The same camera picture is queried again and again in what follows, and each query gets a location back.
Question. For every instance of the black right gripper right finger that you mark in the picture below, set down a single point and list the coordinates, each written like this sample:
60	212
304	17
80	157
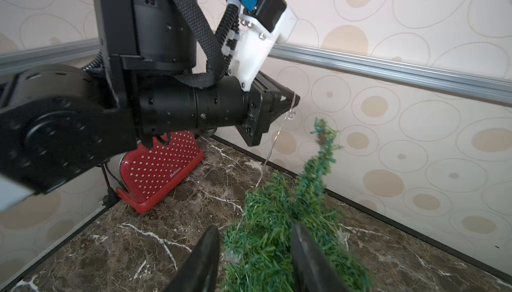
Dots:
312	270

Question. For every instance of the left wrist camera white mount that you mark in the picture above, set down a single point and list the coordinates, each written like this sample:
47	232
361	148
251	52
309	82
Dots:
263	23

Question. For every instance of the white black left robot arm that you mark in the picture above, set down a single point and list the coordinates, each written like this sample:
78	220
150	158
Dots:
160	69

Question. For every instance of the aluminium left wall rail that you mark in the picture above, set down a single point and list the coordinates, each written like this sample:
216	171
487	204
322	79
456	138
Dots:
23	60

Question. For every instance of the clear string light with bulbs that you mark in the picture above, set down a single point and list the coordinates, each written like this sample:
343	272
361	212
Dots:
288	116

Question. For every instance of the red polka dot toaster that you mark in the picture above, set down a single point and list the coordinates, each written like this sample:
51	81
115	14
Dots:
146	176

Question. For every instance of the small green christmas tree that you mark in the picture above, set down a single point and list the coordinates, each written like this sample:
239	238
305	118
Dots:
288	238

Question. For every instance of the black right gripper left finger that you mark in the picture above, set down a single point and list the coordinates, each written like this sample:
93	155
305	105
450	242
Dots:
200	270

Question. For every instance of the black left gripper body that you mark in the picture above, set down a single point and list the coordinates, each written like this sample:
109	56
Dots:
266	101

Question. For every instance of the horizontal aluminium back rail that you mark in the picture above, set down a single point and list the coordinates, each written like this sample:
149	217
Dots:
479	88

